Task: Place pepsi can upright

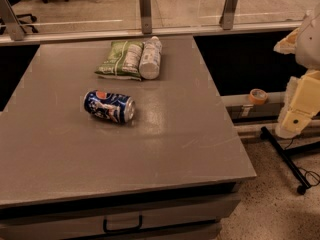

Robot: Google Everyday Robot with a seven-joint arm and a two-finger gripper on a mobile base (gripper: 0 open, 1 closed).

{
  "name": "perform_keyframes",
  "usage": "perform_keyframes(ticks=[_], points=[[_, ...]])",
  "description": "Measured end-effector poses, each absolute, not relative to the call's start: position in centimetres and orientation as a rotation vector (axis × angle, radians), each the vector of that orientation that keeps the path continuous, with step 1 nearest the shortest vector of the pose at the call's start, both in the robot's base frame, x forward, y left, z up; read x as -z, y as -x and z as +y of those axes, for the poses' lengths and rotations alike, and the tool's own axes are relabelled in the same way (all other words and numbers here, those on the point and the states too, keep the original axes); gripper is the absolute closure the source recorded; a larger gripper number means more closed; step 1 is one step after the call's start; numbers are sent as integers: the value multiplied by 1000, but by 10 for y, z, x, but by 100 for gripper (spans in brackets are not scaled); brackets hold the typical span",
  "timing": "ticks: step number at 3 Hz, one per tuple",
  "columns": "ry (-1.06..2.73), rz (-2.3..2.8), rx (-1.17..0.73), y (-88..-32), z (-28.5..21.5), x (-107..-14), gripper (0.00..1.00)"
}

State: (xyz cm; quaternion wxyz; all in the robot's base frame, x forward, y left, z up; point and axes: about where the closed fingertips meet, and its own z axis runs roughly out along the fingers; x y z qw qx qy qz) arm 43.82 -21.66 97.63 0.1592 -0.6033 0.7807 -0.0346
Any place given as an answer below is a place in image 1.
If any black office chair base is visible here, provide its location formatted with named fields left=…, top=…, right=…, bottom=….
left=0, top=13, right=39, bottom=35

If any orange tape roll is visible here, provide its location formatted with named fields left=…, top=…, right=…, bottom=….
left=249, top=88, right=268, bottom=105

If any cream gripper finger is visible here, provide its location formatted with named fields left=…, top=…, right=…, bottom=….
left=273, top=28, right=299, bottom=55
left=275, top=70, right=320, bottom=139

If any middle metal glass bracket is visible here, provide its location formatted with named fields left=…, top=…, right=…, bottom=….
left=139, top=0, right=152, bottom=34

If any clear plastic water bottle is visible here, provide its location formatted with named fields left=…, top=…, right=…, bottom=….
left=139, top=36, right=162, bottom=80

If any black cable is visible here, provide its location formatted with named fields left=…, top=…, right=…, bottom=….
left=283, top=135, right=320, bottom=188

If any metal glass bracket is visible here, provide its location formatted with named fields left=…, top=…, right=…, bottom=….
left=220, top=0, right=238, bottom=30
left=139, top=0, right=152, bottom=34
left=0, top=0, right=25, bottom=41

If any blue pepsi can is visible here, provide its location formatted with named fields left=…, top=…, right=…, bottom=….
left=83, top=90, right=135, bottom=124

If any metal window rail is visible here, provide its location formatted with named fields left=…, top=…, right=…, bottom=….
left=0, top=20, right=303, bottom=47

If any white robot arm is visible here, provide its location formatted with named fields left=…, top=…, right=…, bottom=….
left=274, top=4, right=320, bottom=139

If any left metal glass bracket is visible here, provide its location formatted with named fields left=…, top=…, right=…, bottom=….
left=0, top=0, right=25, bottom=41

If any grey cabinet drawer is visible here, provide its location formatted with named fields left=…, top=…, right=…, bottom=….
left=0, top=193, right=240, bottom=240

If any right metal glass bracket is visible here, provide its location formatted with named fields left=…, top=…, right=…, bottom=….
left=220, top=0, right=238, bottom=30

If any green chip bag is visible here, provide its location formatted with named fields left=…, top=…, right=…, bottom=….
left=95, top=41, right=144, bottom=81

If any black drawer handle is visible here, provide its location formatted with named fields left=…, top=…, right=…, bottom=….
left=102, top=215, right=143, bottom=235

